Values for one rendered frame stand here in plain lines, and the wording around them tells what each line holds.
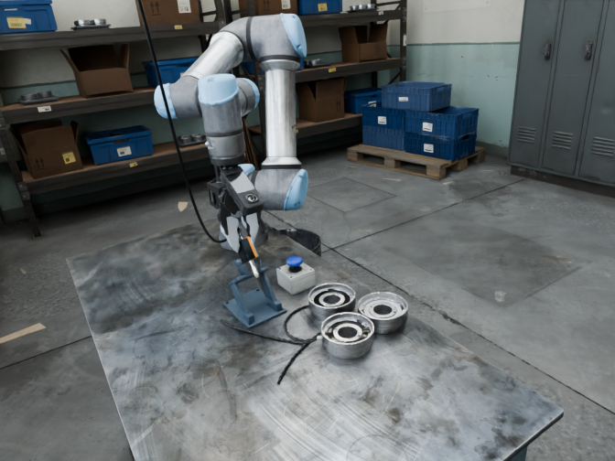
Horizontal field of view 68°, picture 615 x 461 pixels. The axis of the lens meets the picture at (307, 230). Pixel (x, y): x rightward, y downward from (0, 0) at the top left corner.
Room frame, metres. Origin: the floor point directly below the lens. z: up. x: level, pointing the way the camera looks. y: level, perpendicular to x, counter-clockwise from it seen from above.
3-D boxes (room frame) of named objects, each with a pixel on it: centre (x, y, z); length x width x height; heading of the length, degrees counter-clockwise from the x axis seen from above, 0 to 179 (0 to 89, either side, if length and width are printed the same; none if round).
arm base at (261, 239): (1.29, 0.20, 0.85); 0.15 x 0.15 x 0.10
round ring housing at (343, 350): (0.74, -0.06, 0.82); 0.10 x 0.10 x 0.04
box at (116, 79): (4.06, 1.62, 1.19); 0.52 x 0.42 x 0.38; 121
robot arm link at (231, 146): (0.92, 0.15, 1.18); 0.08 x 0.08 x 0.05
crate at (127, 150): (4.08, 1.61, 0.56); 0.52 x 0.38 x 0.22; 118
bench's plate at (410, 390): (0.90, 0.18, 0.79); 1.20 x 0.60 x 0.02; 31
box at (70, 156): (3.78, 2.06, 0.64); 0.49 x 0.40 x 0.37; 126
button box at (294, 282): (1.00, 0.04, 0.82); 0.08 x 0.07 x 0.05; 31
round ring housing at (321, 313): (0.87, -0.04, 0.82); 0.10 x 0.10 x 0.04
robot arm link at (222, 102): (0.92, 0.15, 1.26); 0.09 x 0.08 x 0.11; 167
